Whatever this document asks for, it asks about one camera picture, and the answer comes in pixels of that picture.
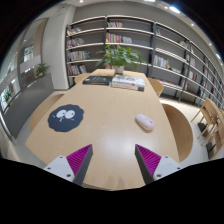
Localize pale pink computer mouse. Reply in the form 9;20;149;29
134;113;156;132

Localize white-covered thick book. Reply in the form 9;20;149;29
111;73;147;88

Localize wooden slat-back chair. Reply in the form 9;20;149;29
191;97;218;139
203;109;224;159

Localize green potted plant, white pot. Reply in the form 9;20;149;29
95;44;148;76

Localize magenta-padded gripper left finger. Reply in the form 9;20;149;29
43;143;94;187

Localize grey low counter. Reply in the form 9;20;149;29
2;73;55;139

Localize dark cartoon-eyed mouse pad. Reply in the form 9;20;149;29
47;103;85;133

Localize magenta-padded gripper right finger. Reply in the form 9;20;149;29
134;143;183;186

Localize rounded wooden chair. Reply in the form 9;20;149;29
73;72;92;85
162;103;195;163
147;77;165;98

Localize grey bookshelf unit with books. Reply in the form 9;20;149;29
65;14;224;109

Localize small green potted plant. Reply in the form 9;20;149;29
34;62;52;78

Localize ceiling spot lights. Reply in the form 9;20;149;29
78;0;223;61

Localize black hardcover book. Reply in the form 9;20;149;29
82;75;114;86

